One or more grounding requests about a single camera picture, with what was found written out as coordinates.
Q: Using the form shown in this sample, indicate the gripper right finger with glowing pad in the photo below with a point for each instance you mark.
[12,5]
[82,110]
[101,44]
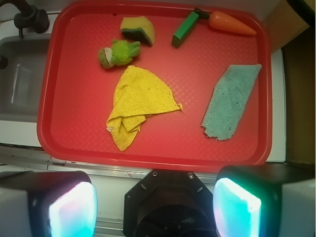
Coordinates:
[270,200]

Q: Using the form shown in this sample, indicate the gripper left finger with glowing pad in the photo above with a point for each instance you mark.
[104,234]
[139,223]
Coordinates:
[47,204]

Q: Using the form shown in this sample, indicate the green rectangular block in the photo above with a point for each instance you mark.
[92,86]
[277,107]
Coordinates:
[184,29]

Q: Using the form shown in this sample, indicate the teal terry cloth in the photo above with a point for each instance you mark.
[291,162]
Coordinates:
[228,101]

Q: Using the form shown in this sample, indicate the grey toy sink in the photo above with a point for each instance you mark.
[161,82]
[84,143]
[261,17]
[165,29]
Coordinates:
[21,79]

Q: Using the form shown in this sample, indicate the yellow woven cloth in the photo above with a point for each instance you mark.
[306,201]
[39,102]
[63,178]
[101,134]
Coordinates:
[138,95]

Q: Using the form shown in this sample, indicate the red plastic tray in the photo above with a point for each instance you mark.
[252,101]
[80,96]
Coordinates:
[77,93]

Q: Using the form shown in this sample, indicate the green plush toy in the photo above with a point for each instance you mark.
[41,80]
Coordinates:
[120,53]

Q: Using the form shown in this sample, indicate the black toy faucet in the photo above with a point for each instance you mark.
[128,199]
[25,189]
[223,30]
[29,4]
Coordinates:
[29,16]

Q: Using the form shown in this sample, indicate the orange toy carrot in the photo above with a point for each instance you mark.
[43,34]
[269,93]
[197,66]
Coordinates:
[223,22]

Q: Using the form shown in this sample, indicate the yellow green sponge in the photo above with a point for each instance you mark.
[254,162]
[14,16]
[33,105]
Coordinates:
[138,29]

